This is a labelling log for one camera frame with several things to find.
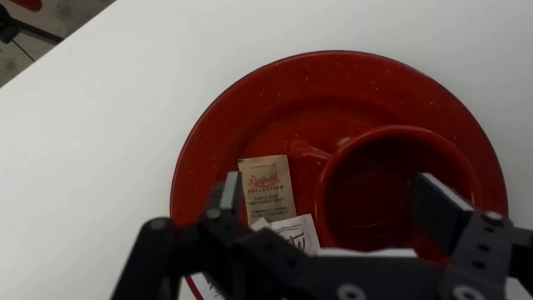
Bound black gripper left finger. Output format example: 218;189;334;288
110;169;324;300

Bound brown sugar packet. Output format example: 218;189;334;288
236;153;299;226

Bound white packet with black drawing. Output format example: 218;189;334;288
248;211;323;258

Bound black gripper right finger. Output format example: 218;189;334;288
411;171;533;300

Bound red ceramic cup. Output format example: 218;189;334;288
290;123;483;263

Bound red speckled plate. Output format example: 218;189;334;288
168;48;509;263

